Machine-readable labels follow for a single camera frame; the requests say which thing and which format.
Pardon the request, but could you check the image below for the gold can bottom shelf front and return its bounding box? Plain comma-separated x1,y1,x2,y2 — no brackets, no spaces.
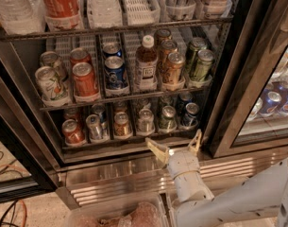
114,112,131,136

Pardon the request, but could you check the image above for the clear water bottle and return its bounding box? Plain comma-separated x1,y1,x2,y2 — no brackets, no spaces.
87,0,123,28
0,0,45,35

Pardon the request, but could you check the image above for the silver can bottom shelf front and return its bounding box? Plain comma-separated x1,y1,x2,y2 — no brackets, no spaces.
86,114,103,140

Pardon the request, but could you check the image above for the striped can top shelf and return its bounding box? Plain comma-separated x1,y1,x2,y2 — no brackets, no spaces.
165,0,195,21

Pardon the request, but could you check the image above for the glass fridge door right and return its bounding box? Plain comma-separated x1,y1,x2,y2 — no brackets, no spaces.
203,0,288,158

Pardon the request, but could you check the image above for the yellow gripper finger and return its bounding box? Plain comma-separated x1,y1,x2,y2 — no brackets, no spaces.
188,129,202,155
145,137,169,164

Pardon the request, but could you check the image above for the red cola bottle top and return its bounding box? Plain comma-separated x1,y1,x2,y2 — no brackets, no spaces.
43,0,83,31

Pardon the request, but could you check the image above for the green tall can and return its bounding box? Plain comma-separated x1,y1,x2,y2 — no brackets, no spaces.
185,37,208,72
190,49,214,82

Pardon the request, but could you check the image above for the orange tall can rear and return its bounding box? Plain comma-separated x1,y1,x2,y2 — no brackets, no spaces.
154,28,172,47

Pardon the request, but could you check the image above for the orange tall can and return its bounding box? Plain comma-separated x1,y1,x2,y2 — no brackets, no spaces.
158,40,178,74
154,28,172,47
162,52,185,84

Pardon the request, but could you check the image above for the red soda can front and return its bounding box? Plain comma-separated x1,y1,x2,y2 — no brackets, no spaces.
73,62,99,96

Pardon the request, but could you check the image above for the left clear plastic bin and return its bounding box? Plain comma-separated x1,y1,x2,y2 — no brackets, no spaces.
64,193,169,227

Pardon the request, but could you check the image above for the red can bottom shelf front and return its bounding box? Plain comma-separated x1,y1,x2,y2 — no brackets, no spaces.
61,119,85,144

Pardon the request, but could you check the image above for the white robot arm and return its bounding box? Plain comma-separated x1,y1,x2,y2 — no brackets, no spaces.
145,131,288,227

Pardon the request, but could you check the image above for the blue soda can front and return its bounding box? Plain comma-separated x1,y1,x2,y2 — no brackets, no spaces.
105,56,127,90

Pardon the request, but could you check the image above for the empty white shelf tray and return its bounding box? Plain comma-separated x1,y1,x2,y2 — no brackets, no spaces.
123,0,161,26

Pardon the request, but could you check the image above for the green tall can front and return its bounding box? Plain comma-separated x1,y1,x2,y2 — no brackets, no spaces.
190,49,214,82

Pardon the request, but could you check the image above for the blue soda can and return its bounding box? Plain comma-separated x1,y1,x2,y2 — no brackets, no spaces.
103,43,122,59
105,56,127,90

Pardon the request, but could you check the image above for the tea bottle white cap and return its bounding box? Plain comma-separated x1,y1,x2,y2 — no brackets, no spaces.
135,35,158,90

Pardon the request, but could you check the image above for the grey can bottom shelf front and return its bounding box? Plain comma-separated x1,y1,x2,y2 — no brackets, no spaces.
138,109,154,132

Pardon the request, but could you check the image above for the blue can bottom shelf front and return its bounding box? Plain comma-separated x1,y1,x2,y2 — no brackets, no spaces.
181,102,199,127

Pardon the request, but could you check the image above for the orange cable on floor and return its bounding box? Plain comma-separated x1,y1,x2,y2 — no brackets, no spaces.
0,164,28,227

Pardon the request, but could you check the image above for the clear water bottle top left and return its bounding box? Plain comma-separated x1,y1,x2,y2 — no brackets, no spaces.
0,0,45,35

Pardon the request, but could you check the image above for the clear water bottle top middle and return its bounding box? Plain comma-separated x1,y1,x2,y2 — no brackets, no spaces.
87,0,123,28

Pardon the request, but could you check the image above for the orange tall can middle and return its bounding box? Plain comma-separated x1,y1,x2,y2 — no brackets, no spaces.
158,40,178,74

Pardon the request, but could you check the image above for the green tall can rear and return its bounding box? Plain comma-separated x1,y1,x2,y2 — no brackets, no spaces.
185,37,208,72

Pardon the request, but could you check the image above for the red soda can rear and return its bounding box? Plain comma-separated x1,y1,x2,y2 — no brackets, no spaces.
70,47,92,65

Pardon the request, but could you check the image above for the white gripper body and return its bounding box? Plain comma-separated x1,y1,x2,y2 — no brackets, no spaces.
167,150,200,179

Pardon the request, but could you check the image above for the orange tall can front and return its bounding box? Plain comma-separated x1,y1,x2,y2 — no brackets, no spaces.
162,52,185,84

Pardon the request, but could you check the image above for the green can bottom shelf front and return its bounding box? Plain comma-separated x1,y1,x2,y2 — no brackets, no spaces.
159,105,177,131

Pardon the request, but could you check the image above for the silver can behind white can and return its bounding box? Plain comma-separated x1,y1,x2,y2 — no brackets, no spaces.
40,51,68,81

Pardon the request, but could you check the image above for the white citrus soda can front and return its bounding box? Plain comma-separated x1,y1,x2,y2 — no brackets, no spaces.
35,66,67,101

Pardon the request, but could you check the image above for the blue soda can rear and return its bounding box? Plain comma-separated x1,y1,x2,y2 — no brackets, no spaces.
103,43,122,59

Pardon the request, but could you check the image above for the red soda can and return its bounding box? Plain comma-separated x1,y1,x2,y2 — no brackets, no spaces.
70,47,92,65
73,62,99,96

